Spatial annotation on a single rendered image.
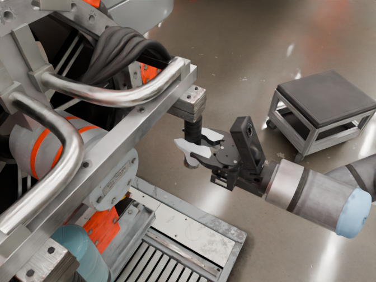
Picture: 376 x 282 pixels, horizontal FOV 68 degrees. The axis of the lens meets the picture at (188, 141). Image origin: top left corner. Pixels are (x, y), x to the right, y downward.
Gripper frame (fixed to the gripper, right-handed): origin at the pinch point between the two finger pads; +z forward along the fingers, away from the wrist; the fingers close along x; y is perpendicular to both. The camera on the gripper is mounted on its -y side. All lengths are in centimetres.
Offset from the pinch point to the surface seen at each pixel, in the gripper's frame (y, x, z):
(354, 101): 49, 103, -41
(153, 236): 75, 1, 17
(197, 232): 75, 12, 1
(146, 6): -1, 48, 44
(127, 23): 1, 36, 44
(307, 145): 65, 78, -28
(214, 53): 83, 162, 65
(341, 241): 83, 44, -57
